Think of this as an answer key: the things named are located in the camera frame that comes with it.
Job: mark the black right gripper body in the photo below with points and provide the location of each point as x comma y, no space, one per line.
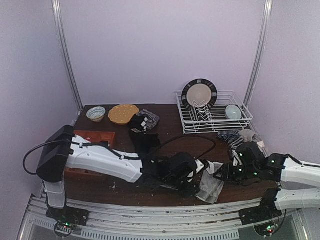
230,172

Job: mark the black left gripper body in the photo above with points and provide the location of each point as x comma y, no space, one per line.
191,176

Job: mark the grey white underwear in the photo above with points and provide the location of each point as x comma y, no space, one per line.
210,187

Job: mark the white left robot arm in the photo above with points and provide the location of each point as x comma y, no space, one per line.
65,149

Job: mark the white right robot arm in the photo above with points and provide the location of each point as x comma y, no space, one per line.
276,200

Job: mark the blue striped underwear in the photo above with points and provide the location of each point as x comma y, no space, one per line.
231,137

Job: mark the black underwear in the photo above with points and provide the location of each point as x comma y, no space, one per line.
143,142

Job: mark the grey underwear pile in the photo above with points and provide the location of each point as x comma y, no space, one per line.
152,119

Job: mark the grey cloth by rack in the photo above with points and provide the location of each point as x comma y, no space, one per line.
249,136

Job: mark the light green bowl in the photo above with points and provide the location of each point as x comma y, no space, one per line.
233,112

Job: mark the yellow dotted plate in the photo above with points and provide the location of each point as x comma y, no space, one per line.
122,114

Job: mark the black rimmed beige plate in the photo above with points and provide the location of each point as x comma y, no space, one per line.
199,93

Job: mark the blue patterned bowl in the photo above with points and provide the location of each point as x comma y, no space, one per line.
96,114

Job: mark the metal front rail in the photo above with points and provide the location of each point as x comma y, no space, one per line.
203,222

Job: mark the white wire dish rack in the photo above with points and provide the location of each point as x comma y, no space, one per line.
205,119

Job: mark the right metal corner post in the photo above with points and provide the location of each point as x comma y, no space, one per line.
265,23

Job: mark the metal corner post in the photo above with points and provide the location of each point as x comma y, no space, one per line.
265,23
58,18

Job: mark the left metal corner post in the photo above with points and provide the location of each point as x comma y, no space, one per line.
58,18

